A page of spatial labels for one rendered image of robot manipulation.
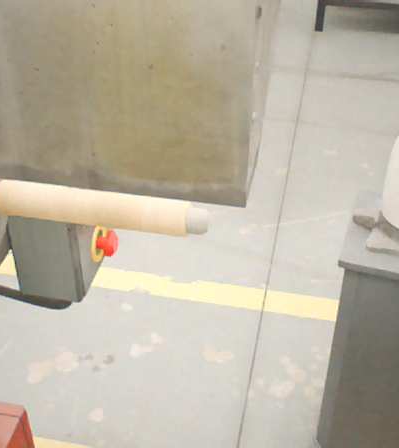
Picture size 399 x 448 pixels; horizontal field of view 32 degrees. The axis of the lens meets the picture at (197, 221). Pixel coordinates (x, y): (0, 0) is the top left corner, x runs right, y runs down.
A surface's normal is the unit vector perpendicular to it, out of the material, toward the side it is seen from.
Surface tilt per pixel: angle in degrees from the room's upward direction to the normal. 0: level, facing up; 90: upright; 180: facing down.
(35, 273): 90
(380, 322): 90
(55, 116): 90
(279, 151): 0
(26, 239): 90
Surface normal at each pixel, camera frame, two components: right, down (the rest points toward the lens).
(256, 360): 0.00, -0.79
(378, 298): -0.33, 0.58
